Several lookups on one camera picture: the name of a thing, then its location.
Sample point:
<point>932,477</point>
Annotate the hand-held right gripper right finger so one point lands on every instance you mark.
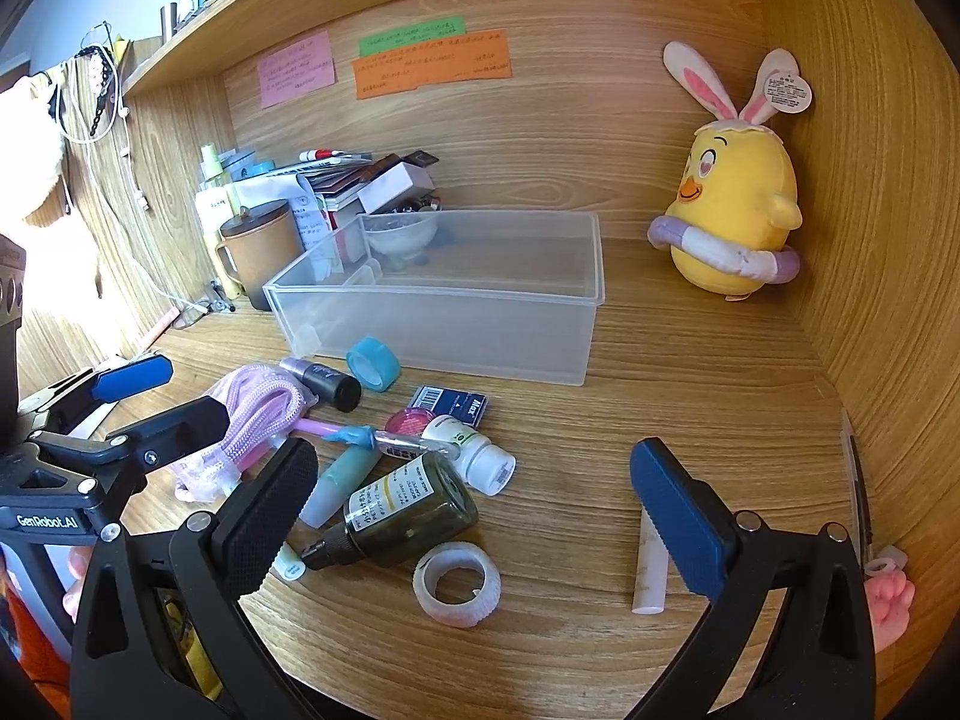
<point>675,517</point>

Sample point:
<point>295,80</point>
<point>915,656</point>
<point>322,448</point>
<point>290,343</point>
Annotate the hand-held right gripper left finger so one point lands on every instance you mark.
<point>270,517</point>

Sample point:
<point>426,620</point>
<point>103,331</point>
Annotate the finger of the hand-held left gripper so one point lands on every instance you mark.
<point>131,379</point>
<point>180,427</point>

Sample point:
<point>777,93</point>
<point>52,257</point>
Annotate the pink pen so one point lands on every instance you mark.
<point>315,427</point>

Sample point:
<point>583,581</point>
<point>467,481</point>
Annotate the pink round compact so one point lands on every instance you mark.
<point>410,420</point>

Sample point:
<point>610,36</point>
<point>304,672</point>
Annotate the white pill bottle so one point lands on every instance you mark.
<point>480,461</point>

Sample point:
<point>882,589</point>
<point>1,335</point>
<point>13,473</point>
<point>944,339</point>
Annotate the clear plastic storage box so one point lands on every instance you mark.
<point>450,315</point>

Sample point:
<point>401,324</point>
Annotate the person's left hand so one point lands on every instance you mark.
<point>77,577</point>

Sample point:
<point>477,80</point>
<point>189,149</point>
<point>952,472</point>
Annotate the small white tube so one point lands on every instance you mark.
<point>289,564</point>

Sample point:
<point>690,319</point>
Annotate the white lip balm tube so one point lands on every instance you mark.
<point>649,577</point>

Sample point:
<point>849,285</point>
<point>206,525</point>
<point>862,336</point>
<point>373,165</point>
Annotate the teal tube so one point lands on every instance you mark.
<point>334,484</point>

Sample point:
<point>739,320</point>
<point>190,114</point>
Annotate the orange clothing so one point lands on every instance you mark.
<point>26,615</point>

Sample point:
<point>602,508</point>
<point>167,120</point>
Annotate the dark green dropper bottle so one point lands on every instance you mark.
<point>405,506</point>

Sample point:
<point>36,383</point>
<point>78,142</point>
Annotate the purple marker with black cap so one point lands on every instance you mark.
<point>330,384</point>

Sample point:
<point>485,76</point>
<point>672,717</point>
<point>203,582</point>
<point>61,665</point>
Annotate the brown mug with lid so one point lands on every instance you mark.
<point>259,255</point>

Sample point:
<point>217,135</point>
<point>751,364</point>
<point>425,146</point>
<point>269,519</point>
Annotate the yellow-green spray bottle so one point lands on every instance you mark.
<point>214,202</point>

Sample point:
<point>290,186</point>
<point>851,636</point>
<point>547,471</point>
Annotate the white velcro tape roll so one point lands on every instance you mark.
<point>454,615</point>

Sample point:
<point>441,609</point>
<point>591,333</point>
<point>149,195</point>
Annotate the blue staples box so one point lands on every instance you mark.
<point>450,403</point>

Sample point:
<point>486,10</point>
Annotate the pink paw toy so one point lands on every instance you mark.
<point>889,596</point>

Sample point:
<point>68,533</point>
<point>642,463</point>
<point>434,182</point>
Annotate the cream fluffy cloth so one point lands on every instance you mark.
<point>30,150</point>

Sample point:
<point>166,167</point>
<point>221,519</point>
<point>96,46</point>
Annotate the pile of papers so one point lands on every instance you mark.
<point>307,195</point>

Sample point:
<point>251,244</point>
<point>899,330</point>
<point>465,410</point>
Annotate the clear bowl of small items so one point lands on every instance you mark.
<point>397,236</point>

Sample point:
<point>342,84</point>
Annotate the red and white pen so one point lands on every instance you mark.
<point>322,155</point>

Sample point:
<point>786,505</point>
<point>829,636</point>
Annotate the white card box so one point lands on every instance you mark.
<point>394,186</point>

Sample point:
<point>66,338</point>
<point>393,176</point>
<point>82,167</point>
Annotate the yellow chick plush toy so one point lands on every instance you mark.
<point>731,195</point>

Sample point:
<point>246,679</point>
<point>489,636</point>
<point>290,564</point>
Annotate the dark brown case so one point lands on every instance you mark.
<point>394,165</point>

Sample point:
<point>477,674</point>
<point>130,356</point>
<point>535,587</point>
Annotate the pink paper note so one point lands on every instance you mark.
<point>296,69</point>

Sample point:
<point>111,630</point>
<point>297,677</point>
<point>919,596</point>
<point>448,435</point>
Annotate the orange paper note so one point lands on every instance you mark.
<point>431,66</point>

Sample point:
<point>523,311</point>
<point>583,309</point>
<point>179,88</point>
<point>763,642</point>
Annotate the green paper note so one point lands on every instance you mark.
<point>412,36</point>

